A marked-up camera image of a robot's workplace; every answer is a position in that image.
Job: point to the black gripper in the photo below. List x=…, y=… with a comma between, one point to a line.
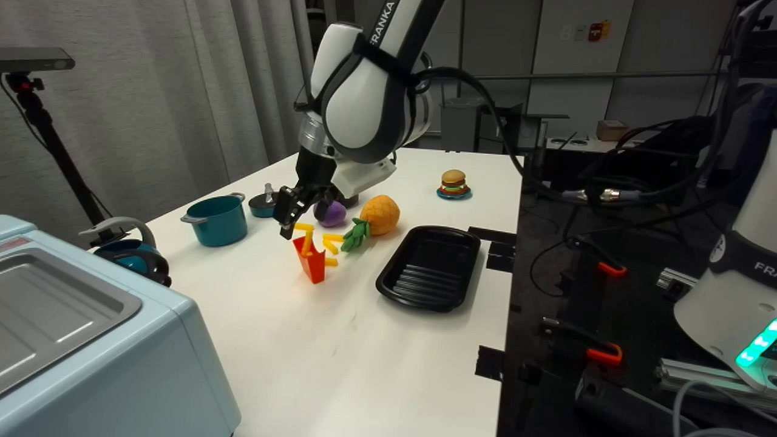
x=319, y=179

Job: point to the yellow toy fry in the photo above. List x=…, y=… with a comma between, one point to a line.
x=305, y=235

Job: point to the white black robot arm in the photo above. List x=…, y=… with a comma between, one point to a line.
x=359, y=107

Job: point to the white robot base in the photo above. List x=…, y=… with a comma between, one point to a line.
x=732, y=312

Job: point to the dark teal pot lid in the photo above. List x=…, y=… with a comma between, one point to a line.
x=262, y=204

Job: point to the yellow toy fries pile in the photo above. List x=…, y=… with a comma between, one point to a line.
x=332, y=243

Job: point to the purple toy eggplant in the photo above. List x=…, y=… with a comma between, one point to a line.
x=332, y=214

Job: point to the teal toy pot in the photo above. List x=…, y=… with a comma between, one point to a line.
x=217, y=221

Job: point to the orange plush pineapple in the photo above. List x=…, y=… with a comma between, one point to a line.
x=378, y=218

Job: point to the black grill pan tray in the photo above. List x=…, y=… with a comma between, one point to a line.
x=430, y=267

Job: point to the toy hamburger on plate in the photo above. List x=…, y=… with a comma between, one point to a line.
x=452, y=186

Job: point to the light blue toy appliance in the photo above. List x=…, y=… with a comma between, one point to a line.
x=95, y=350

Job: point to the black tripod stand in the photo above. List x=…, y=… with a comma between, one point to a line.
x=21, y=71

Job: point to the orange handled clamp upper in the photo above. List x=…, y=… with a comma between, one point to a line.
x=605, y=261

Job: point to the orange handled clamp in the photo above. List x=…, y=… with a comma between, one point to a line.
x=595, y=349
x=605, y=261

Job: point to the orange handled clamp lower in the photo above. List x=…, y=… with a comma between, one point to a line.
x=595, y=349

